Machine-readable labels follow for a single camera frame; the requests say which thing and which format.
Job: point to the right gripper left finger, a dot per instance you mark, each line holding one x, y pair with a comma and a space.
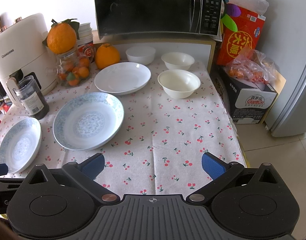
82, 177

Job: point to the black white cardboard box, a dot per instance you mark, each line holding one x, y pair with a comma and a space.
246, 102

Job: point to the large orange on jar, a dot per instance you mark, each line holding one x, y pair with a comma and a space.
62, 36

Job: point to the red gift box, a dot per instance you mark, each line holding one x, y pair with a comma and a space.
250, 25

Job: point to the stack of paper cups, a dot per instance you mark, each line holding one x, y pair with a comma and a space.
85, 41

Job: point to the large orange on table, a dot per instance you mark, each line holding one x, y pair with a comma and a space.
106, 55

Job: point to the cherry print tablecloth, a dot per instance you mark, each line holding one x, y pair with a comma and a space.
159, 146

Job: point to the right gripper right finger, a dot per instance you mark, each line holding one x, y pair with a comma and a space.
222, 175

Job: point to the small blue patterned plate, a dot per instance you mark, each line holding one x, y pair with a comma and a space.
20, 145

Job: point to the cream bowl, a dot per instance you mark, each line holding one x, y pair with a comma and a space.
177, 60
179, 84

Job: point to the white bowl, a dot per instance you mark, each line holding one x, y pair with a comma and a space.
141, 54

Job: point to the silver refrigerator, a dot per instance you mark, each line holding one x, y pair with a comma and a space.
286, 45

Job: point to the large blue patterned plate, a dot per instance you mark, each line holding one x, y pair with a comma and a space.
88, 121

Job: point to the bag of small oranges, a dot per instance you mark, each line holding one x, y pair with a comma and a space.
252, 65

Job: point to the clear jar dark contents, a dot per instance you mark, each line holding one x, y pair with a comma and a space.
31, 97

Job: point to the glass jar of tangerines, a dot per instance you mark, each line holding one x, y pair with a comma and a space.
73, 68

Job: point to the cream air fryer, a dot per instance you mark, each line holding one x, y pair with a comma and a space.
23, 53

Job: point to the white deep plate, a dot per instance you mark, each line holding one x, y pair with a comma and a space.
122, 78

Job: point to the black microwave oven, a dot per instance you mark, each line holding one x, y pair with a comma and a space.
117, 17

